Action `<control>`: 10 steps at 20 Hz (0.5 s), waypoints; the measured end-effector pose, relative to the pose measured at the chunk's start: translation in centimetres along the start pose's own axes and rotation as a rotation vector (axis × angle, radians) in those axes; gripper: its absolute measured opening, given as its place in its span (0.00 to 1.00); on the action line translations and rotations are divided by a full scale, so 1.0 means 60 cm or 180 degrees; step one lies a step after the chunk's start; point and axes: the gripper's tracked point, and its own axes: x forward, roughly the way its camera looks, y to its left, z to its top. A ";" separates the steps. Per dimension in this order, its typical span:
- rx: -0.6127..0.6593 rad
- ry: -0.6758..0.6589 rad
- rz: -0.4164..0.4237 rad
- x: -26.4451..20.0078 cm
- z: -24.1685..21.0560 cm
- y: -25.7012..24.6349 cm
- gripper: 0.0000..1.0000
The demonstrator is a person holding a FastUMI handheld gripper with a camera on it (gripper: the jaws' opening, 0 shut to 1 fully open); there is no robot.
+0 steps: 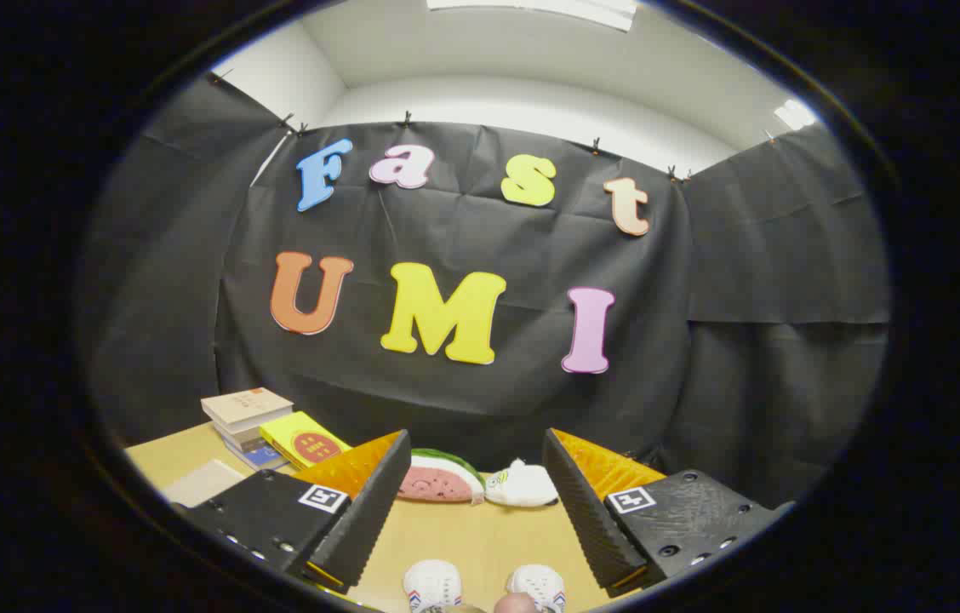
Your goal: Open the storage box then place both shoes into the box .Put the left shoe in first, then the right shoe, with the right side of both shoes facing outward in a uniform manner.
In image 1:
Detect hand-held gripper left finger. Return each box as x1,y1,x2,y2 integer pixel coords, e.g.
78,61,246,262
174,429,413,595

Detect yellow book with red circle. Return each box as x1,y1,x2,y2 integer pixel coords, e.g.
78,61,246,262
259,411,353,471

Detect white plush toy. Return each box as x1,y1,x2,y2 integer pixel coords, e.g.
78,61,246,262
484,458,560,509

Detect ceiling light panel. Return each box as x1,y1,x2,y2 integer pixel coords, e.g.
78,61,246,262
774,100,817,130

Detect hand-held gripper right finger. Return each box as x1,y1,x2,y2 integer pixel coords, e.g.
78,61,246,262
541,427,797,599

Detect watermelon slice plush toy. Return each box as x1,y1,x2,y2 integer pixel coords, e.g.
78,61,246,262
397,449,487,505

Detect beige fabric storage box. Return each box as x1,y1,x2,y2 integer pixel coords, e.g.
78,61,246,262
161,460,247,509

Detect white canvas shoe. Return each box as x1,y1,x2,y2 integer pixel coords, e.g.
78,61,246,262
506,564,568,613
403,559,464,613

